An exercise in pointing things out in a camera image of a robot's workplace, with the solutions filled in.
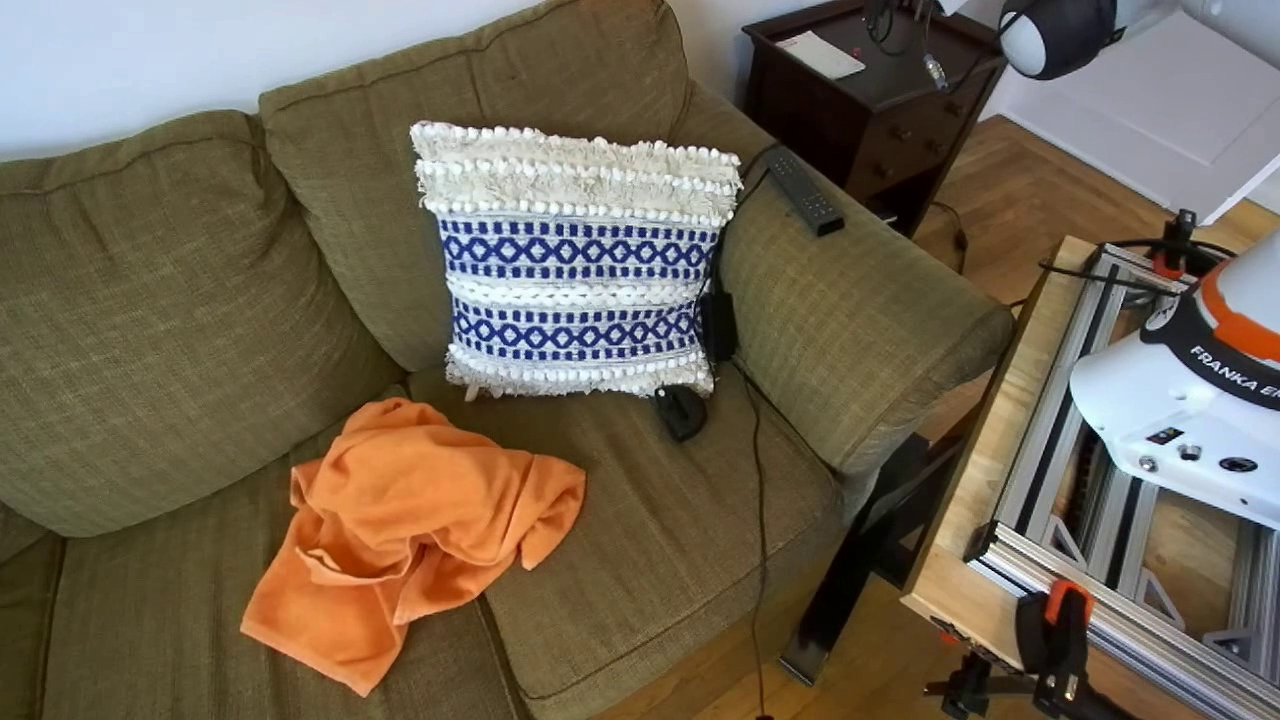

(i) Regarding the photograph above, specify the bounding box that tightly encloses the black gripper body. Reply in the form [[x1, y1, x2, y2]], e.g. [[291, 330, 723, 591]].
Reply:
[[864, 0, 942, 56]]

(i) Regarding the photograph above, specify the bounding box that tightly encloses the white paper sheet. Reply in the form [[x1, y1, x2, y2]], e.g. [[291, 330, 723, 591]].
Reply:
[[776, 26, 872, 85]]

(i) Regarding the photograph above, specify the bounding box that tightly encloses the aluminium profile frame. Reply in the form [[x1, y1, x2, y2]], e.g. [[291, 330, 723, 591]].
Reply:
[[965, 242, 1280, 720]]

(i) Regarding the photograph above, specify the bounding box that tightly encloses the black remote control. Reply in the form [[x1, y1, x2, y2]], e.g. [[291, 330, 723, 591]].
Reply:
[[758, 146, 847, 239]]

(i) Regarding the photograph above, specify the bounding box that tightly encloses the small black round device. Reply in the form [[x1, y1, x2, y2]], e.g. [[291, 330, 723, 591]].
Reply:
[[651, 381, 710, 446]]

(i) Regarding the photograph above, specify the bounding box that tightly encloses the black power brick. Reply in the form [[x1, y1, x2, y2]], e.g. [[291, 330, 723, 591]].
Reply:
[[694, 284, 738, 365]]

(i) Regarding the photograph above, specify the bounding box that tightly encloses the olive green fabric sofa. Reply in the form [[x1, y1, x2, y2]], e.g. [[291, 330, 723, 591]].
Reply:
[[0, 0, 1014, 720]]

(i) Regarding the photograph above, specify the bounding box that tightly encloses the large white blue knit pillow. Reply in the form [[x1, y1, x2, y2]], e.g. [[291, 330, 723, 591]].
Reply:
[[407, 115, 742, 405]]

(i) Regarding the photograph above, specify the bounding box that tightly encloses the dark wooden side table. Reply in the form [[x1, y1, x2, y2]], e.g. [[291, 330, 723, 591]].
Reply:
[[738, 0, 1012, 239]]

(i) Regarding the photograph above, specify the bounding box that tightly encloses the orange cloth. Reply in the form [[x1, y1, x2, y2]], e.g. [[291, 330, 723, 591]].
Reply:
[[235, 393, 591, 699]]

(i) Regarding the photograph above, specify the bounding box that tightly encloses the black metal stand leg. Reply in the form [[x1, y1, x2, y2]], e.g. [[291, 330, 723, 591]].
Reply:
[[776, 432, 965, 689]]

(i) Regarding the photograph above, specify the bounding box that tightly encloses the black orange clamp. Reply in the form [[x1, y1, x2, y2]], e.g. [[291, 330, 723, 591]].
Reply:
[[1156, 202, 1202, 280], [1012, 576, 1099, 716]]

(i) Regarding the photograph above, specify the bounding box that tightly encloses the white flat board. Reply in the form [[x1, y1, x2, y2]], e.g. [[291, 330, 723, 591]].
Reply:
[[990, 5, 1280, 231]]

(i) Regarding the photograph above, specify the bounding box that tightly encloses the black cable over sofa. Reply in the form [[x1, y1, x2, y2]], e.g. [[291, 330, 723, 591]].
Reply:
[[736, 375, 778, 720]]

